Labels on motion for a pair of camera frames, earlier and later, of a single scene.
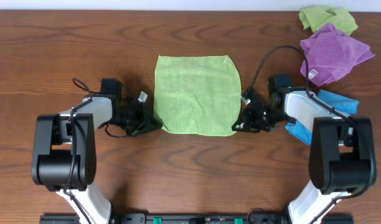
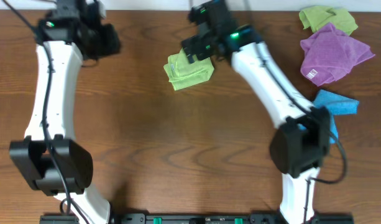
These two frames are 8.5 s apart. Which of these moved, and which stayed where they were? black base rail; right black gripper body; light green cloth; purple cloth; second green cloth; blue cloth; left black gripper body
Moved: left black gripper body; light green cloth; right black gripper body
Stayed: second green cloth; black base rail; blue cloth; purple cloth
